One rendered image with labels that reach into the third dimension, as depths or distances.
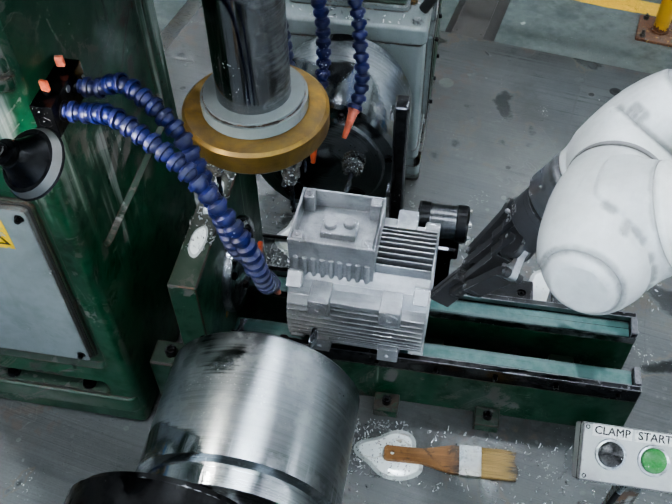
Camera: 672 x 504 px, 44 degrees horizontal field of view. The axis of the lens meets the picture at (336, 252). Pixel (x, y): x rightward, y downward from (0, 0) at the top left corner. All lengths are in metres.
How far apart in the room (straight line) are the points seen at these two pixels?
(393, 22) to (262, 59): 0.56
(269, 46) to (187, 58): 1.09
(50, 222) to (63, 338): 0.25
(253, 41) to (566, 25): 2.73
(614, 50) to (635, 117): 2.61
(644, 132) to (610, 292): 0.20
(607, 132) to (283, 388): 0.45
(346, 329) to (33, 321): 0.43
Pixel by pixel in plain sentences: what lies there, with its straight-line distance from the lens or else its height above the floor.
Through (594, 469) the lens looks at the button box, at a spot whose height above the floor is 1.06.
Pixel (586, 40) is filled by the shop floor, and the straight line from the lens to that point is 3.51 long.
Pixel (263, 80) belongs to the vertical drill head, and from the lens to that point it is 0.95.
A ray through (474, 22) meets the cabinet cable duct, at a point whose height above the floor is 0.04.
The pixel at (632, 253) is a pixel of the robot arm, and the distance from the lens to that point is 0.74.
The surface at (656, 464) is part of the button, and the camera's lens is 1.09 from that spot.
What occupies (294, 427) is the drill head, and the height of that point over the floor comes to 1.15.
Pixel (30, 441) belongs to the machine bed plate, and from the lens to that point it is 1.43.
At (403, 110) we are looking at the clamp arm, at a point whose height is 1.25.
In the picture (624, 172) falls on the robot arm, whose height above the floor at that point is 1.47.
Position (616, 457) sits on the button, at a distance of 1.08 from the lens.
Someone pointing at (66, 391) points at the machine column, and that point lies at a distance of 1.36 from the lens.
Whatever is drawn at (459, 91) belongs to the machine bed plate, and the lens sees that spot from 1.90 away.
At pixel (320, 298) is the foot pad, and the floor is 1.08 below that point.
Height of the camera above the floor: 2.00
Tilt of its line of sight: 50 degrees down
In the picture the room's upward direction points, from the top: 1 degrees counter-clockwise
